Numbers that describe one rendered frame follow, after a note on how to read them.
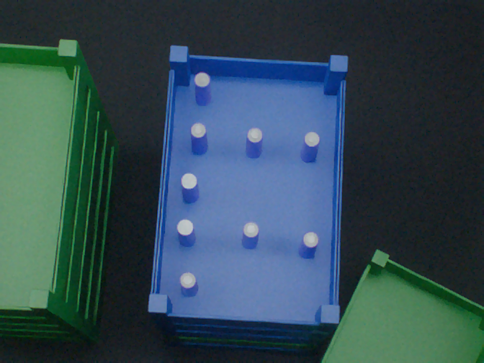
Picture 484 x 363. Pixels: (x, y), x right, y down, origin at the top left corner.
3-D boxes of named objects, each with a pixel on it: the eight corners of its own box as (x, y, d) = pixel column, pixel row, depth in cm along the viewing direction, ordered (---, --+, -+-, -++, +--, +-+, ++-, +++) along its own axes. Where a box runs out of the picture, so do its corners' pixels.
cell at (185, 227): (194, 219, 103) (196, 231, 109) (177, 218, 103) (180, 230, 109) (193, 235, 103) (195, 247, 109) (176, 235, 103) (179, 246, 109)
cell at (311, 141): (299, 147, 112) (304, 130, 106) (315, 148, 112) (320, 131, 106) (299, 161, 112) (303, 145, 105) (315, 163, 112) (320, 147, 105)
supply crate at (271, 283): (173, 70, 115) (169, 45, 107) (341, 81, 115) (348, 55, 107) (152, 320, 107) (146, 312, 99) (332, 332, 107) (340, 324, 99)
